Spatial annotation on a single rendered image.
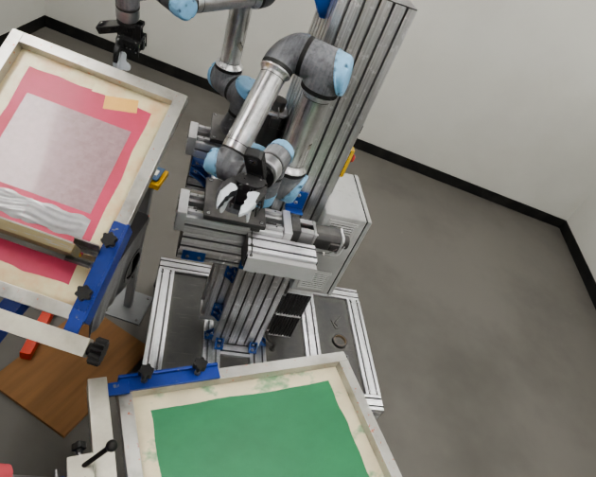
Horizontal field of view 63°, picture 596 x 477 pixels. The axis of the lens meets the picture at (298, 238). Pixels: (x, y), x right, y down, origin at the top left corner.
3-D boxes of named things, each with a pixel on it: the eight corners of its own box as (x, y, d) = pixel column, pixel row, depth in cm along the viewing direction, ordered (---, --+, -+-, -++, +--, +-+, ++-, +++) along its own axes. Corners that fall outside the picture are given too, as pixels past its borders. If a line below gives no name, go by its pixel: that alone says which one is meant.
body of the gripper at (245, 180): (255, 219, 118) (272, 195, 127) (260, 189, 113) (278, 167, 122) (226, 208, 119) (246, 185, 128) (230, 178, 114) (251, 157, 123)
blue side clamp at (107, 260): (116, 226, 150) (113, 219, 143) (132, 232, 150) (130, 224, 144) (73, 319, 140) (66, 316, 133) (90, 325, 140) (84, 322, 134)
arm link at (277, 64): (278, 10, 137) (197, 166, 133) (313, 27, 136) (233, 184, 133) (280, 31, 148) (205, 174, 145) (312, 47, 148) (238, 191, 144)
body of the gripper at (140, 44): (137, 60, 169) (137, 29, 159) (113, 50, 168) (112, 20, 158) (147, 46, 173) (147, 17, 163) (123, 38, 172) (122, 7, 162)
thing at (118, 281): (120, 269, 224) (129, 210, 201) (138, 275, 224) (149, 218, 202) (68, 348, 188) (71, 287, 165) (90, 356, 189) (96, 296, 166)
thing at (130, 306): (117, 285, 289) (136, 152, 230) (153, 298, 291) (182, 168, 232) (100, 312, 272) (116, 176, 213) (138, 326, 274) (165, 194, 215)
